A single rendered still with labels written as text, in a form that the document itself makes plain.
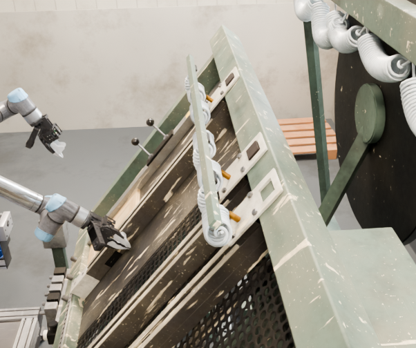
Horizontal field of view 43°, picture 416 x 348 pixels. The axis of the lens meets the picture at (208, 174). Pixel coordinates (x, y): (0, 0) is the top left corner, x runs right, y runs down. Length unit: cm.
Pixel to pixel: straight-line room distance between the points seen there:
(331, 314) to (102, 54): 504
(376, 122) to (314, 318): 80
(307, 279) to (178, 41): 482
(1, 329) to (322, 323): 268
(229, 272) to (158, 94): 462
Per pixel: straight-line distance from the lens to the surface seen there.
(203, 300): 139
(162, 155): 241
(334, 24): 184
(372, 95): 161
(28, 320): 337
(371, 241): 119
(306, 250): 102
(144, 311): 169
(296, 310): 97
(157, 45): 567
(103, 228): 210
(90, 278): 234
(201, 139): 131
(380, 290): 108
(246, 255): 130
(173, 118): 259
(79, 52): 576
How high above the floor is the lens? 250
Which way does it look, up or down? 30 degrees down
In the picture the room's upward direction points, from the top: 1 degrees counter-clockwise
